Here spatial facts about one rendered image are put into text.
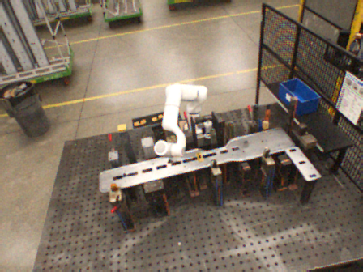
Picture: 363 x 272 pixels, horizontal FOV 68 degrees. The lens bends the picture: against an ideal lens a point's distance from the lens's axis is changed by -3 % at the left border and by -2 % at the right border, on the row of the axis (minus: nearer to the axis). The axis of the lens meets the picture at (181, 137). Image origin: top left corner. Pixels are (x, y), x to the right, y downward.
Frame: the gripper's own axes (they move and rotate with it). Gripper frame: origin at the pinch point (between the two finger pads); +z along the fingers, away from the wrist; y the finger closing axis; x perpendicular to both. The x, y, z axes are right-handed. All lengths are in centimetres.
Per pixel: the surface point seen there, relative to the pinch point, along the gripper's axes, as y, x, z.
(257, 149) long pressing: 35, -34, 25
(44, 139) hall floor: -131, 223, 124
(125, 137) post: -17.6, 43.4, 3.1
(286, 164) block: 39, -55, 22
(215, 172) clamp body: 6.3, -26.4, 0.9
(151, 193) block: -28.3, -6.0, -12.3
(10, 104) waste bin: -108, 253, 70
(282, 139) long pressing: 52, -42, 34
